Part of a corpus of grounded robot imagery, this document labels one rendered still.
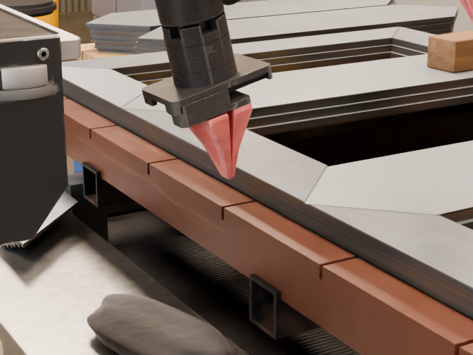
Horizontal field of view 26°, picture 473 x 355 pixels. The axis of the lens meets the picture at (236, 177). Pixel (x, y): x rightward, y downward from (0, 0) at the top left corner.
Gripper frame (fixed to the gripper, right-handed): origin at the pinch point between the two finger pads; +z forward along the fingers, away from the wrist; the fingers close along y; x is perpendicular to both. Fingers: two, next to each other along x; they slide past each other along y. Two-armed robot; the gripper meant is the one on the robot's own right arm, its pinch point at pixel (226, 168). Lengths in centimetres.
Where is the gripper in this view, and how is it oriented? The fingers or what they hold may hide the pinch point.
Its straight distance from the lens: 94.6
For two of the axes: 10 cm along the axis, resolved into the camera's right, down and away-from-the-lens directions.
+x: 5.2, 2.6, -8.2
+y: -8.3, 3.7, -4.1
